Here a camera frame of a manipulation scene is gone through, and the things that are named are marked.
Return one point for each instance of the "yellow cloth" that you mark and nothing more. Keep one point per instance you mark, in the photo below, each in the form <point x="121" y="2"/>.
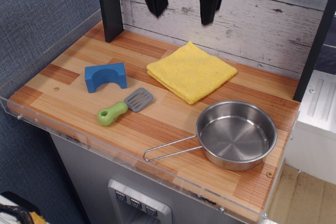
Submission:
<point x="191" y="73"/>

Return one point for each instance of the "green handled grey toy spatula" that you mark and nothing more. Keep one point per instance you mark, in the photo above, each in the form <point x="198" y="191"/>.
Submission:
<point x="135" y="102"/>

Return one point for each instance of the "silver pot with wire handle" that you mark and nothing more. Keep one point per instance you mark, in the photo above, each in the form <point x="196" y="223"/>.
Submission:
<point x="235" y="135"/>

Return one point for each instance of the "blue arch wooden block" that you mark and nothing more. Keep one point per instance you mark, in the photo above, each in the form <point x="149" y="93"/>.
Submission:
<point x="95" y="76"/>

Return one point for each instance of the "clear acrylic edge guard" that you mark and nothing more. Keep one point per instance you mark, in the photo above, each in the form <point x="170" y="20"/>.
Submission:
<point x="30" y="38"/>

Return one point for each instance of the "grey toy cabinet front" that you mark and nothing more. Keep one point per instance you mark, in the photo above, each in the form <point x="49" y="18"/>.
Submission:
<point x="90" y="172"/>

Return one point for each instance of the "white ridged appliance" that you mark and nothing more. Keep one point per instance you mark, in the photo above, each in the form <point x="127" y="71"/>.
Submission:
<point x="311" y="148"/>

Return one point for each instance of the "silver button control panel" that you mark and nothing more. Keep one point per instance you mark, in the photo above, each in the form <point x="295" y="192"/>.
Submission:
<point x="133" y="206"/>

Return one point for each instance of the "yellow black object bottom corner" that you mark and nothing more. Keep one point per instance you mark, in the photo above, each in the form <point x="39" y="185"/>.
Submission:
<point x="15" y="209"/>

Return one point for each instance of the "black left upright post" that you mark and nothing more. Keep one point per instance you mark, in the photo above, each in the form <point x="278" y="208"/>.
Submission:
<point x="111" y="18"/>

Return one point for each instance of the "black upright post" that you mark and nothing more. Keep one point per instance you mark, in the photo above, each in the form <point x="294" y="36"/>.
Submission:
<point x="111" y="18"/>
<point x="312" y="58"/>

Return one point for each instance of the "black right upright post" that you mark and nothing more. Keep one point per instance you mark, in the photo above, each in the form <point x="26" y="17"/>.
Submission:
<point x="312" y="58"/>

